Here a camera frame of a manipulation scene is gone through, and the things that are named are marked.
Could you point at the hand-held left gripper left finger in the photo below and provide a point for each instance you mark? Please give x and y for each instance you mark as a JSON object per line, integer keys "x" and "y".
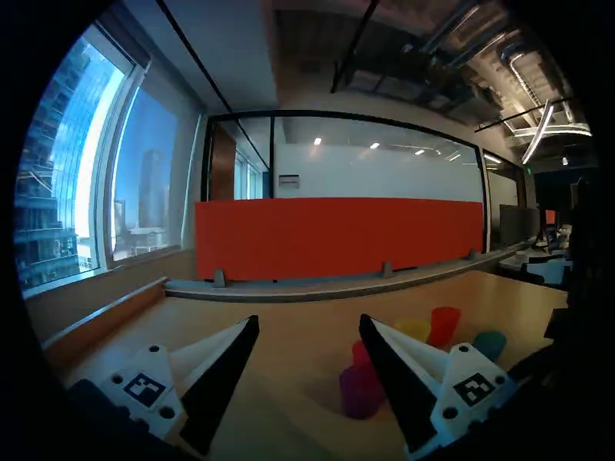
{"x": 192, "y": 367}

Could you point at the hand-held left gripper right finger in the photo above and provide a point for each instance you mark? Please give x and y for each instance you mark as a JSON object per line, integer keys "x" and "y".
{"x": 432, "y": 379}

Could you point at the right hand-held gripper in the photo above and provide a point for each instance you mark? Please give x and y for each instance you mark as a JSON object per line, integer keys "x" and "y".
{"x": 579, "y": 269}

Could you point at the yellow plastic cup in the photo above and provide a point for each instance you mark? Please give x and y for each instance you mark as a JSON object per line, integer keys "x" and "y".
{"x": 414, "y": 329}

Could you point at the red plastic cup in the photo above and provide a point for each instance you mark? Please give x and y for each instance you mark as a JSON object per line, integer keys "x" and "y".
{"x": 443, "y": 326}

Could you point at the teal plastic cup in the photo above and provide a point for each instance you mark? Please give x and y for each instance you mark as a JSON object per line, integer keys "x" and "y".
{"x": 491, "y": 345}

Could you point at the purple plastic cup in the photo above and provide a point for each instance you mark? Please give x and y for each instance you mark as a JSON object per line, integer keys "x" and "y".
{"x": 359, "y": 391}

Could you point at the pink plastic cup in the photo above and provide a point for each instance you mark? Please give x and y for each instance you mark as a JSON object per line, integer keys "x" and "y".
{"x": 360, "y": 353}

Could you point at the red desk screen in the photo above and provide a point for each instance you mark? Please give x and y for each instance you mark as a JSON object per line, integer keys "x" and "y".
{"x": 336, "y": 240}

